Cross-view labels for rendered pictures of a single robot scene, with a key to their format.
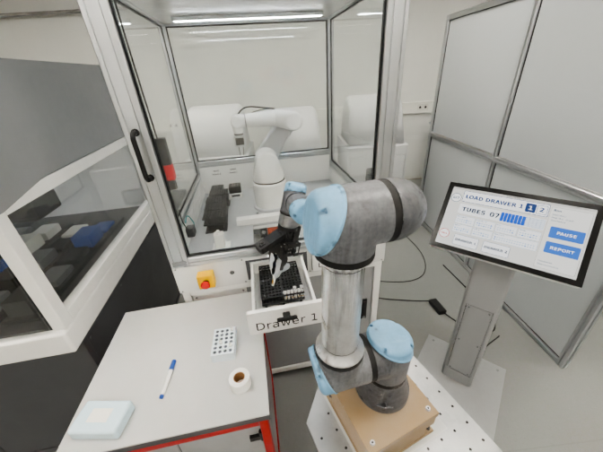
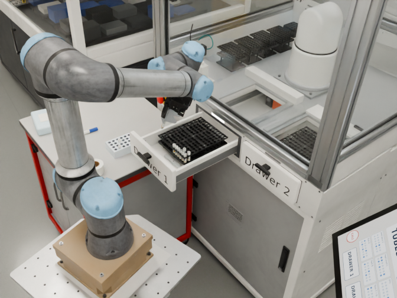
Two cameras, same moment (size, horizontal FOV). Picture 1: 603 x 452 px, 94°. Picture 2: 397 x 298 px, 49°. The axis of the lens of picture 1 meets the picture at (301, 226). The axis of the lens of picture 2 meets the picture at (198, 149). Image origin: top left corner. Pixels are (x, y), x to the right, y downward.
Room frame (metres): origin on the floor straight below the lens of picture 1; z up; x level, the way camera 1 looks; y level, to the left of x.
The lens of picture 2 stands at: (0.25, -1.11, 1.99)
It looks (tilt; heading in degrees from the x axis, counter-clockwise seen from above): 39 degrees down; 59
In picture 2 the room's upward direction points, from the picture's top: 2 degrees clockwise
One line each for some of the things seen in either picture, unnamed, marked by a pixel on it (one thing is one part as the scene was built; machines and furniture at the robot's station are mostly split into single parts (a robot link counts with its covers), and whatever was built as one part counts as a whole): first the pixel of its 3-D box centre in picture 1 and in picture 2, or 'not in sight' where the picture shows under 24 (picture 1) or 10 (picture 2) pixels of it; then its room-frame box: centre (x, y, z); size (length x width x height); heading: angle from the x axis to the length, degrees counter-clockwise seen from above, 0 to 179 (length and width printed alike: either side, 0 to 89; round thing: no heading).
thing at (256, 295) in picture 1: (280, 282); (194, 142); (0.97, 0.11, 0.86); 0.40 x 0.26 x 0.06; 9
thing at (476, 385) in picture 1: (474, 323); not in sight; (0.98, -0.85, 0.51); 0.50 x 0.45 x 1.02; 140
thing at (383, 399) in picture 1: (382, 376); (108, 230); (0.48, -0.20, 0.91); 0.15 x 0.15 x 0.10
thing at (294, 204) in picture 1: (305, 207); (169, 70); (0.80, -0.02, 1.31); 0.11 x 0.11 x 0.08; 13
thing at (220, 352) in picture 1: (224, 343); (122, 145); (0.74, 0.33, 0.78); 0.12 x 0.08 x 0.04; 6
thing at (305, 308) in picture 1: (286, 317); (152, 160); (0.76, 0.08, 0.87); 0.29 x 0.02 x 0.11; 99
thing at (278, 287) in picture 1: (280, 283); (192, 142); (0.96, 0.11, 0.87); 0.22 x 0.18 x 0.06; 9
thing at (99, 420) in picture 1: (102, 419); (44, 121); (0.49, 0.65, 0.78); 0.15 x 0.10 x 0.04; 87
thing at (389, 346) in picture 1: (385, 350); (101, 204); (0.48, -0.20, 1.03); 0.13 x 0.12 x 0.14; 103
